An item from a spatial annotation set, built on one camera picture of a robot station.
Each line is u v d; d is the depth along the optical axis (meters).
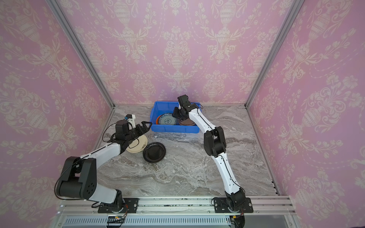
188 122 1.06
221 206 0.73
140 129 0.80
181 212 0.73
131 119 0.83
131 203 0.75
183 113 0.79
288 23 0.74
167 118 1.09
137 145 0.81
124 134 0.71
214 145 0.65
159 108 1.16
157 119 1.07
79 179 0.44
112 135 0.71
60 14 0.73
